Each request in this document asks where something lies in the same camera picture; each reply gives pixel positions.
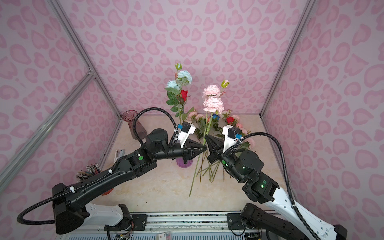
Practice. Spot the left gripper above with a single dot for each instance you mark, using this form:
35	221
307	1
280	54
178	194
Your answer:
188	152

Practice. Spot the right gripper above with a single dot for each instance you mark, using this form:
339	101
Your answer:
216	150

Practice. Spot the purple gradient glass vase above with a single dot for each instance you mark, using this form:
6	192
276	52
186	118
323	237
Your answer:
182	164

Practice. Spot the pink peony stem with bud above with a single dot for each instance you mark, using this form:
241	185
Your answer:
212	104

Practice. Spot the red rose stem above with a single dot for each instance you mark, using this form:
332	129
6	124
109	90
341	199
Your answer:
230	120
184	95

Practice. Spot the light blue rose stem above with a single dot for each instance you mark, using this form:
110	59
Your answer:
181	80

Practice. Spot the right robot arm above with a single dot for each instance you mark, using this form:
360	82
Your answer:
271	207

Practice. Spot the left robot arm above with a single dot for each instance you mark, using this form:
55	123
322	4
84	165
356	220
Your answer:
70	207

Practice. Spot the dark red glass vase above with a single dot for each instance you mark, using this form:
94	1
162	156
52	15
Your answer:
136	130

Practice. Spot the pink peony stem pile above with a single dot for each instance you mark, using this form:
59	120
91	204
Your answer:
222	135

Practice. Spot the red pen holder cup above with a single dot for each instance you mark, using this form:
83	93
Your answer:
107	192

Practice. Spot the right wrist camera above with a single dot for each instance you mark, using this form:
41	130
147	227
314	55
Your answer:
231	136

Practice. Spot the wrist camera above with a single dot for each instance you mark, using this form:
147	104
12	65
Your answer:
184	130
231	136

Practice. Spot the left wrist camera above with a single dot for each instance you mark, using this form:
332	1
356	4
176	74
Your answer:
184	130

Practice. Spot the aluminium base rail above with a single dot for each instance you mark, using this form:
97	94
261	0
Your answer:
178	226

